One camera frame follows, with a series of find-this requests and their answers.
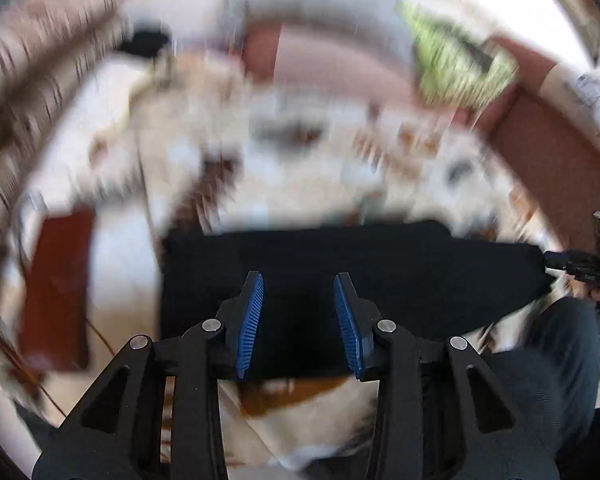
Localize leaf print blanket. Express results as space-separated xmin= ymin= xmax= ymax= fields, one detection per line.
xmin=0 ymin=55 xmax=571 ymax=476

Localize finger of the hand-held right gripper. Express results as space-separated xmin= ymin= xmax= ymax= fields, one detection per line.
xmin=543 ymin=251 xmax=572 ymax=271

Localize striped beige pillow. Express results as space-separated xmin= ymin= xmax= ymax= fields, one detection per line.
xmin=0 ymin=35 xmax=126 ymax=201
xmin=0 ymin=0 xmax=141 ymax=76

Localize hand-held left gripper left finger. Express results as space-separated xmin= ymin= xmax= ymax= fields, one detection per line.
xmin=32 ymin=270 xmax=265 ymax=480

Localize brown rectangular board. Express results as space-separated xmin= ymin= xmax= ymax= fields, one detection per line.
xmin=17 ymin=207 xmax=97 ymax=373

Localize black pants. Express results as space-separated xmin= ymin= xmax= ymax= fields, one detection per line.
xmin=159 ymin=220 xmax=553 ymax=380

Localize small black cloth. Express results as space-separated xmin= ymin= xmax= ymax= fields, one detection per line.
xmin=117 ymin=30 xmax=173 ymax=58

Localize light grey crumpled cloth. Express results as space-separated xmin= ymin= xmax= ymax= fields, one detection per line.
xmin=572 ymin=72 xmax=600 ymax=138

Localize green patterned blanket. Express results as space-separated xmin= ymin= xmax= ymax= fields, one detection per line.
xmin=400 ymin=2 xmax=518 ymax=111

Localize brown and pink sofa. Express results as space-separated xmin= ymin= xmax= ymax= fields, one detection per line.
xmin=242 ymin=25 xmax=600 ymax=261

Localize person's leg in dark trousers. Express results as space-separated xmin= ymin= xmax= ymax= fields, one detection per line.
xmin=472 ymin=297 xmax=600 ymax=480

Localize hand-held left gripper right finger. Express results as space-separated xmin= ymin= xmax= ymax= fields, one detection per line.
xmin=333 ymin=272 xmax=561 ymax=480

